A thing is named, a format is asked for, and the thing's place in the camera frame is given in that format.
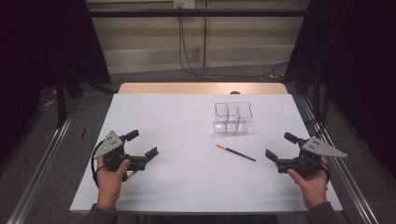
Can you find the aluminium floor rail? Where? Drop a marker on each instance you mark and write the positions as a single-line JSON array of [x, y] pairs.
[[345, 174], [40, 161]]

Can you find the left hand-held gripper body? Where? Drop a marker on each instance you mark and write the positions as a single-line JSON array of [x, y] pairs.
[[109, 144]]

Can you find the black metal stand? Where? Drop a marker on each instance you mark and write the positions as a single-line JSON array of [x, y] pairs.
[[316, 93], [60, 99]]

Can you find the white wall outlet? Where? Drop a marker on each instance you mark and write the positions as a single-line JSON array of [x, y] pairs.
[[184, 3]]

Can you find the person's left hand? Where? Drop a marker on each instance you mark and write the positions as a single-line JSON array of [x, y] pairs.
[[109, 186]]

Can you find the clear plastic organizer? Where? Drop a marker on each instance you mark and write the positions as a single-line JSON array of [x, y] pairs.
[[232, 119]]

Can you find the yellow floor tape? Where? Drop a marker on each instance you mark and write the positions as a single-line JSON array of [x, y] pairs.
[[49, 102]]

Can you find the black horizontal frame bar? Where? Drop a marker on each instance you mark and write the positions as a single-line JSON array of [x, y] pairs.
[[199, 13]]

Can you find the black curtain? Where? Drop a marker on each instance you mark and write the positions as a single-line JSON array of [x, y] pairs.
[[358, 62], [46, 40]]

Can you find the person's right hand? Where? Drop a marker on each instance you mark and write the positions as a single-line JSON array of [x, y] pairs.
[[314, 189]]

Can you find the white table board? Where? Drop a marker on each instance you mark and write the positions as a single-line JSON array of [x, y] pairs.
[[186, 180]]

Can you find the dark round table grommet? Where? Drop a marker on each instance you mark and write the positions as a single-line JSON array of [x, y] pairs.
[[235, 92]]

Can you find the small black floor stick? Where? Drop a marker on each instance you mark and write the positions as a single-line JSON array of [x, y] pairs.
[[83, 132]]

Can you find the black pencil with orange end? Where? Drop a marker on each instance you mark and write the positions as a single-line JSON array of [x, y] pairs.
[[236, 152]]

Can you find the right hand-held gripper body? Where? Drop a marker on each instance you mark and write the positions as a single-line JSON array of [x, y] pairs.
[[314, 146]]

